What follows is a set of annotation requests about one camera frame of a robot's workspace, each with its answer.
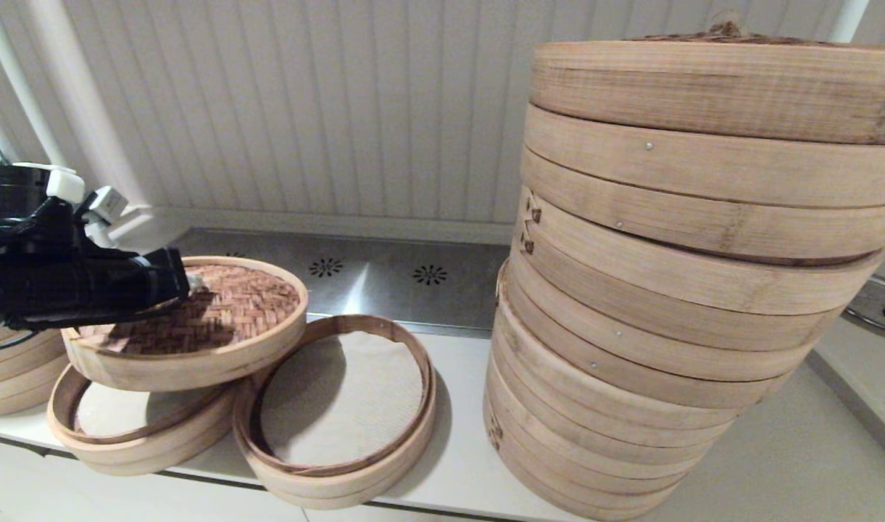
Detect small woven bamboo steamer lid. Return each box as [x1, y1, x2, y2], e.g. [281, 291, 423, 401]
[60, 255, 309, 393]

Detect beige steamer liner cloth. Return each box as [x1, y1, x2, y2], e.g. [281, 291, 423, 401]
[75, 381, 227, 439]
[259, 331, 425, 467]

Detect small bamboo steamer basket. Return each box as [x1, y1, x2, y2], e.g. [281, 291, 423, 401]
[47, 362, 241, 477]
[232, 313, 437, 510]

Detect large woven bamboo steamer lid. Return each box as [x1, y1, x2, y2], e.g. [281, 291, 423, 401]
[529, 22, 885, 146]

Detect thick white column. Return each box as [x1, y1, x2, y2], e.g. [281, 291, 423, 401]
[18, 0, 149, 211]

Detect thin white pole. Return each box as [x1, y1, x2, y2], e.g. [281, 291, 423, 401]
[0, 0, 67, 169]
[828, 0, 871, 46]

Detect beige cabinet door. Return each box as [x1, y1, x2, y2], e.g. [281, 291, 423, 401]
[0, 435, 51, 522]

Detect perforated stainless steel panel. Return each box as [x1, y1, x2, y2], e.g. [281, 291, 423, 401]
[168, 228, 512, 339]

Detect round steel basin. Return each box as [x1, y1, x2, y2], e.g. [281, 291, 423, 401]
[839, 274, 885, 343]

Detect black white wrist camera unit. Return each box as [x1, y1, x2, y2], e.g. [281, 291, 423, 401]
[0, 162, 130, 247]

